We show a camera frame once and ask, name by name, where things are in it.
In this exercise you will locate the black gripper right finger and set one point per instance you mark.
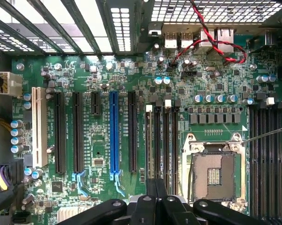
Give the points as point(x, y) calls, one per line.
point(173, 211)

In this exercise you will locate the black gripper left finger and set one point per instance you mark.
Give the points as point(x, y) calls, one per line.
point(143, 211)

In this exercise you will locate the RAM slot black latches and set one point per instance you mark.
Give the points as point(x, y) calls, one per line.
point(176, 145)
point(270, 164)
point(253, 164)

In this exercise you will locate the RAM slot white latches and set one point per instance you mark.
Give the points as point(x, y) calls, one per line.
point(262, 164)
point(167, 145)
point(278, 164)
point(149, 108)

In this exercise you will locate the RAM memory stick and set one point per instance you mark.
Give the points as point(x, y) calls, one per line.
point(158, 140)

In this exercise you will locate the CPU socket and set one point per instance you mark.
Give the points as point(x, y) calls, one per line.
point(213, 178)

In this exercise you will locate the silver socket cover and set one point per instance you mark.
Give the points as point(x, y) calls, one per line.
point(234, 206)

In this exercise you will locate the silver finned heatsink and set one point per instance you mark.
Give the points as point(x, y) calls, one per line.
point(63, 213)

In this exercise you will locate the long black expansion slot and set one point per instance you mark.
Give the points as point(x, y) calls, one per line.
point(132, 131)
point(77, 131)
point(60, 131)

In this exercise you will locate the blue expansion slot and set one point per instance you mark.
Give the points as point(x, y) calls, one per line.
point(114, 131)

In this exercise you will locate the green motherboard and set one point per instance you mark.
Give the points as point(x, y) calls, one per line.
point(89, 140)

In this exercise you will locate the short black expansion slot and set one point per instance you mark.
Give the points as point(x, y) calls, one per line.
point(95, 103)

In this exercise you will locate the black power connector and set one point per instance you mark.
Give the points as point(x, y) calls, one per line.
point(17, 171)

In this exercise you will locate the white expansion slot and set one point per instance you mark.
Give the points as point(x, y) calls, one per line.
point(39, 126)

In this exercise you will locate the white power connector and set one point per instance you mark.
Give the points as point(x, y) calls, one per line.
point(12, 84)

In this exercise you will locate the grey metal PC case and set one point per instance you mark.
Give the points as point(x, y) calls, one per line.
point(0, 58)

